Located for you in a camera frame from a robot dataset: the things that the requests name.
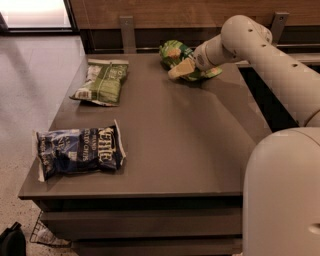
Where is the wire basket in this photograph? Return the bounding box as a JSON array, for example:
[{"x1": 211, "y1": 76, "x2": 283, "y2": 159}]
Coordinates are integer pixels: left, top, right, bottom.
[{"x1": 29, "y1": 212, "x2": 71, "y2": 248}]

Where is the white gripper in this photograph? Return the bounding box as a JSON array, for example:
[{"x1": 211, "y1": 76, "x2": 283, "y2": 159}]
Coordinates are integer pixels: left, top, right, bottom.
[{"x1": 168, "y1": 35, "x2": 233, "y2": 80}]

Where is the green rice chip bag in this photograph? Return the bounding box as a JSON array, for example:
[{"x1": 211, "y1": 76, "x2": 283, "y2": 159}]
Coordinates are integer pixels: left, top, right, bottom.
[{"x1": 159, "y1": 40, "x2": 222, "y2": 82}]

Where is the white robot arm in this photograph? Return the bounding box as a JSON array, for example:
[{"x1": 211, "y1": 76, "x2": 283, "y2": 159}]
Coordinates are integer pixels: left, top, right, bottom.
[{"x1": 168, "y1": 15, "x2": 320, "y2": 256}]

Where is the green and white chip bag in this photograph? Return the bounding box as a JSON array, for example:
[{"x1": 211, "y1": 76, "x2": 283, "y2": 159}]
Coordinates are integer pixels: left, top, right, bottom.
[{"x1": 71, "y1": 59, "x2": 129, "y2": 107}]

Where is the grey drawer cabinet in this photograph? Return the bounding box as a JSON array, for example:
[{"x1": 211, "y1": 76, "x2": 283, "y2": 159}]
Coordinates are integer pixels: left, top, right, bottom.
[{"x1": 19, "y1": 54, "x2": 269, "y2": 256}]

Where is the metal bracket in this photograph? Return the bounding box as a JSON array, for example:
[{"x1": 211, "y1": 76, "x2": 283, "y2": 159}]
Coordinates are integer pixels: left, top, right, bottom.
[
  {"x1": 270, "y1": 11, "x2": 289, "y2": 44},
  {"x1": 120, "y1": 16, "x2": 137, "y2": 54}
]

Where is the blue kettle chip bag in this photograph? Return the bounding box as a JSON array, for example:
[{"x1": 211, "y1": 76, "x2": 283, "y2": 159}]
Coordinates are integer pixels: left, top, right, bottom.
[{"x1": 33, "y1": 122, "x2": 126, "y2": 182}]

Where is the right metal bracket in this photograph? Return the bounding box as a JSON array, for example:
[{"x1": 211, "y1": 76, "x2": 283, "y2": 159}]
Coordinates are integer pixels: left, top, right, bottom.
[{"x1": 270, "y1": 11, "x2": 289, "y2": 44}]

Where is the left metal bracket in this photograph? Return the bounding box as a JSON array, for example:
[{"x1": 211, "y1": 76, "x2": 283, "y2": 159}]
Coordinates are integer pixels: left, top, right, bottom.
[{"x1": 120, "y1": 16, "x2": 137, "y2": 54}]

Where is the black bag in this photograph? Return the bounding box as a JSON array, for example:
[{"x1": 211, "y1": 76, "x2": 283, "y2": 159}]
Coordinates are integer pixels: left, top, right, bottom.
[{"x1": 0, "y1": 222, "x2": 26, "y2": 256}]

